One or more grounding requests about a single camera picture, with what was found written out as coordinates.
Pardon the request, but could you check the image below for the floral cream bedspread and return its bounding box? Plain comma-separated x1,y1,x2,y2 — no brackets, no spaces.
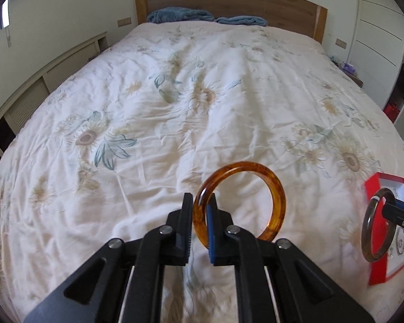
0,20,404,323

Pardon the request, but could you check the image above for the red bag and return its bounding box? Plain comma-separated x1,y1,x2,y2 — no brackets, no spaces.
383,103,402,123

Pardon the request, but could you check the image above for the red jewelry box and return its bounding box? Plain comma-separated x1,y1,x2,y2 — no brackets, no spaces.
364,172,404,286

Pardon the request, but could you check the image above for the dark brown bangle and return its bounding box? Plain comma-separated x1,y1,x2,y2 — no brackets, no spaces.
361,188,398,264

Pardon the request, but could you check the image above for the large blue folded towel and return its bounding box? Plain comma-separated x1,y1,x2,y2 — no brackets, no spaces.
147,7,216,24

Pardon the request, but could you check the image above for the cream louvered low cabinet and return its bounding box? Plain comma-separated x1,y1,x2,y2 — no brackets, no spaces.
0,32,107,175

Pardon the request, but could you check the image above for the wooden headboard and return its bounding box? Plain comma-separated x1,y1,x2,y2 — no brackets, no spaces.
135,0,328,44

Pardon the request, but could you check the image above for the small blue folded towel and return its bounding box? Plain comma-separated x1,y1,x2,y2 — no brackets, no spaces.
216,16,268,27

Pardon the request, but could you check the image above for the dark wooden nightstand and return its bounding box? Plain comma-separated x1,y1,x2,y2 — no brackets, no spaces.
330,57,366,88

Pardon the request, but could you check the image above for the white wardrobe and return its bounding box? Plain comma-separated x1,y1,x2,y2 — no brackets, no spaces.
348,0,404,108

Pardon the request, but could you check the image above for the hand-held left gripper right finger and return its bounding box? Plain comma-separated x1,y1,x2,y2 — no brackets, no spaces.
206,193,374,323

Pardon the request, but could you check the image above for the amber translucent bangle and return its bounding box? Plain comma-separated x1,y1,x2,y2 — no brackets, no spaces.
193,162,287,248

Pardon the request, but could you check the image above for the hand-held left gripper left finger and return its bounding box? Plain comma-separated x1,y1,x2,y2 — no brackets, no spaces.
23,192,194,323

